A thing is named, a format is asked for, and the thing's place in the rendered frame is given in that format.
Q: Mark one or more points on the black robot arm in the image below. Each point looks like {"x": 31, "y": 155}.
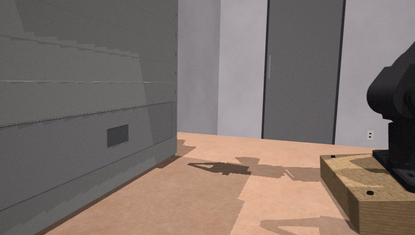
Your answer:
{"x": 392, "y": 94}

